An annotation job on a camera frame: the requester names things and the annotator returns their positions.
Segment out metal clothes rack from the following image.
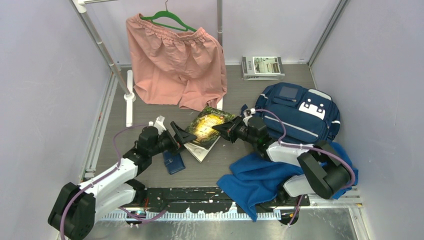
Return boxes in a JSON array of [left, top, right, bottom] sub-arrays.
[[69, 0, 225, 128]]

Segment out green clothes hanger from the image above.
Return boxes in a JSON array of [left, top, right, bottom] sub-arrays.
[[139, 0, 197, 33]]

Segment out pink shorts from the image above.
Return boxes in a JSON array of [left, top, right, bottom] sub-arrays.
[[126, 13, 228, 111]]

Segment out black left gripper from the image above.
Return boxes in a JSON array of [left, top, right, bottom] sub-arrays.
[[149, 121, 197, 157]]

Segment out small blue wallet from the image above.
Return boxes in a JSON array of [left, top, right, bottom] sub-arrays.
[[162, 151, 186, 175]]

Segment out blue cloth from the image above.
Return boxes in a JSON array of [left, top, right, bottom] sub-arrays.
[[216, 142, 359, 222]]

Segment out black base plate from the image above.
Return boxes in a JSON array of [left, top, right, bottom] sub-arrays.
[[123, 187, 298, 215]]

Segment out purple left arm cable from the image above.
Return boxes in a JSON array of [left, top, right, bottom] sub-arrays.
[[58, 123, 175, 240]]

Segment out navy blue backpack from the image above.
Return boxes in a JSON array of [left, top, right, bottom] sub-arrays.
[[254, 82, 341, 144]]

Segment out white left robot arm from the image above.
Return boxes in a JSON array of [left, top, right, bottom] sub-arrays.
[[47, 115, 197, 240]]

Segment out grey magazine stack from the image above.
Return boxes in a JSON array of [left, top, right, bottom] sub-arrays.
[[241, 56, 285, 81]]

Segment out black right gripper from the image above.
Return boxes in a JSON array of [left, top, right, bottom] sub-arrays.
[[212, 115, 257, 145]]

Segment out green fantasy book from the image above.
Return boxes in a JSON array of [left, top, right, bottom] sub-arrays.
[[184, 106, 236, 163]]

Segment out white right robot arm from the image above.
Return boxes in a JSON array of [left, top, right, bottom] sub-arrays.
[[212, 109, 357, 206]]

